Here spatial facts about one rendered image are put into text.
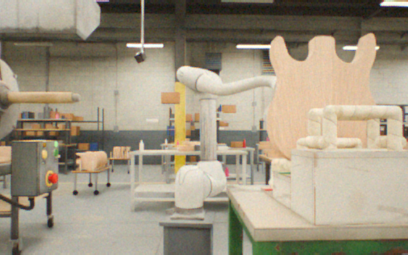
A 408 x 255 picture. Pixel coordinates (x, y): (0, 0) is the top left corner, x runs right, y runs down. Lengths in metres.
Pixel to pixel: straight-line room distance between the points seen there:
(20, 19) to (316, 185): 0.81
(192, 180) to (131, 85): 10.88
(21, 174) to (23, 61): 12.89
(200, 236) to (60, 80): 12.04
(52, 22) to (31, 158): 0.55
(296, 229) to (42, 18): 0.78
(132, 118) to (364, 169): 11.59
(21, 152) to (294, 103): 0.95
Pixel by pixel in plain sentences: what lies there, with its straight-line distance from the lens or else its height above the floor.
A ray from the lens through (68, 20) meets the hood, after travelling 0.82.
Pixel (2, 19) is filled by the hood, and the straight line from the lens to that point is 0.89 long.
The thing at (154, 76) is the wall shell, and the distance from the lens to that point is 12.22.
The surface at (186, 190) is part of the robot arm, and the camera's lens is 1.56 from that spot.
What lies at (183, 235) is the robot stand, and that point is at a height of 0.63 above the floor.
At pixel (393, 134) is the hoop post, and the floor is 1.14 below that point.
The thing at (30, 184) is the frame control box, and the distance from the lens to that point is 1.21.
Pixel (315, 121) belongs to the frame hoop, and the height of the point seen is 1.18.
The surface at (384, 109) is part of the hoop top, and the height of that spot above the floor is 1.20.
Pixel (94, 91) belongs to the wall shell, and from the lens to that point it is 12.65.
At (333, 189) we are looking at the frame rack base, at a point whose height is 1.01.
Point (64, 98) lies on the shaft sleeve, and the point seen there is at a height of 1.25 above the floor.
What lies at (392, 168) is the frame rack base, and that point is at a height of 1.06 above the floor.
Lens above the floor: 1.14
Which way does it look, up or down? 1 degrees up
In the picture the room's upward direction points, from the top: straight up
